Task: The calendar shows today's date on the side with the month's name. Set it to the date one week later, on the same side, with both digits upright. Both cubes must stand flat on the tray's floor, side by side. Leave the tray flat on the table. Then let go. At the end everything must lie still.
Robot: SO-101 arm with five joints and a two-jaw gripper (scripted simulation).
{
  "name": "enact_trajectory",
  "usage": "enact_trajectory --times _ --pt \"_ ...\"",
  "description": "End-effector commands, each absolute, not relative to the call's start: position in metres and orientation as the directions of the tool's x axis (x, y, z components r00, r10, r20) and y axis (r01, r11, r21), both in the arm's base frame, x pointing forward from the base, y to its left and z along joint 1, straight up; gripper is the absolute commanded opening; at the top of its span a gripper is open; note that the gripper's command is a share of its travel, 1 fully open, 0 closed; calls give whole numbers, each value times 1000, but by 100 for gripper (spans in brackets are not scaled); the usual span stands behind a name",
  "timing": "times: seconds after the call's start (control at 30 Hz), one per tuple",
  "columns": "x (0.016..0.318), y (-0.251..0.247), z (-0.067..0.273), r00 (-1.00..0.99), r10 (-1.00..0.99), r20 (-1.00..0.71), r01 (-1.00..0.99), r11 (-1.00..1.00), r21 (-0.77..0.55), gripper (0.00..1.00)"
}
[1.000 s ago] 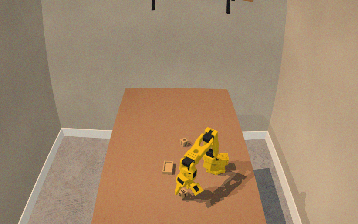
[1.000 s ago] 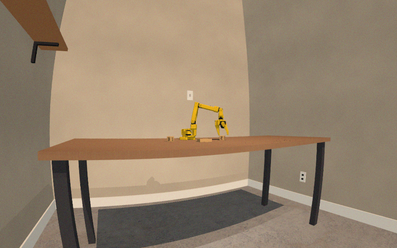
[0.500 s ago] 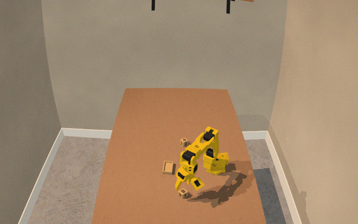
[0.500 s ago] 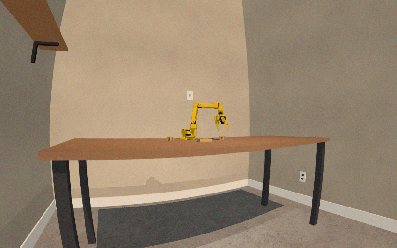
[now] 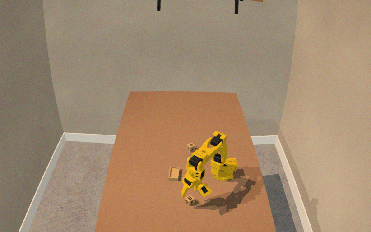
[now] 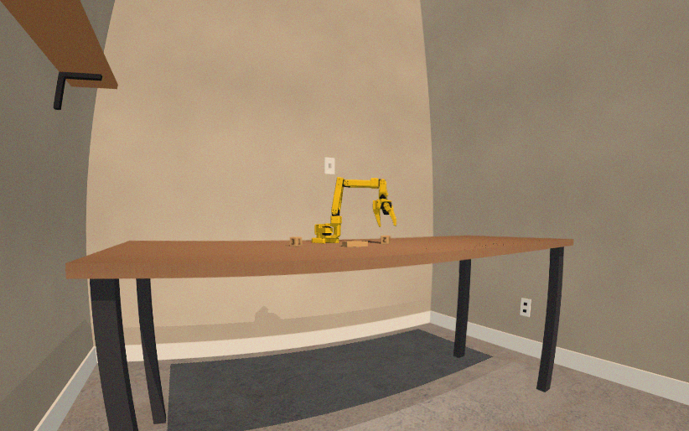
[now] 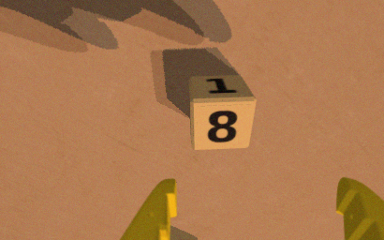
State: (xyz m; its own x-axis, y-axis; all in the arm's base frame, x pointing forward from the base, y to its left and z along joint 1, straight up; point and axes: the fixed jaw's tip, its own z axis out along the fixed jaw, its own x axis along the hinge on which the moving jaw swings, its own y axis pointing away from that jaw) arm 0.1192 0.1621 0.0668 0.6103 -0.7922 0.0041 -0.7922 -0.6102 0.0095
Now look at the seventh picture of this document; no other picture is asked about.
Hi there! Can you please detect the tan number cube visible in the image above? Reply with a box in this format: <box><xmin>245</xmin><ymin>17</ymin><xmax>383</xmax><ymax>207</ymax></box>
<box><xmin>189</xmin><ymin>75</ymin><xmax>257</xmax><ymax>150</ymax></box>

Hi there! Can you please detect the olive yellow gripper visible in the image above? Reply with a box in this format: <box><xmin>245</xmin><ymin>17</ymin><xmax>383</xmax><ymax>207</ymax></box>
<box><xmin>120</xmin><ymin>177</ymin><xmax>384</xmax><ymax>240</ymax></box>

